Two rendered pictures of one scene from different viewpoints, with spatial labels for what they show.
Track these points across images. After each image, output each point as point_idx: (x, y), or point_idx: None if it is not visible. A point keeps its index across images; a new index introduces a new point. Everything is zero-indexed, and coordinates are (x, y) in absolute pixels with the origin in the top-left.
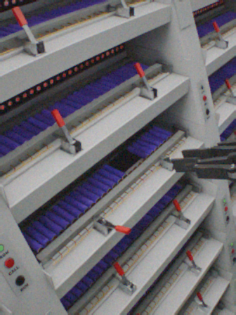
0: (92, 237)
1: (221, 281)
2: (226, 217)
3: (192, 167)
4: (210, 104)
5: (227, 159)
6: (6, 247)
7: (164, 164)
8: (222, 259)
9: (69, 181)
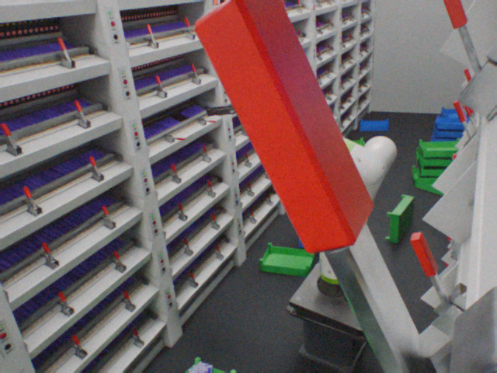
0: (165, 143)
1: (228, 216)
2: (232, 169)
3: (215, 112)
4: (227, 97)
5: (231, 107)
6: (136, 126)
7: (200, 121)
8: (229, 198)
9: (160, 109)
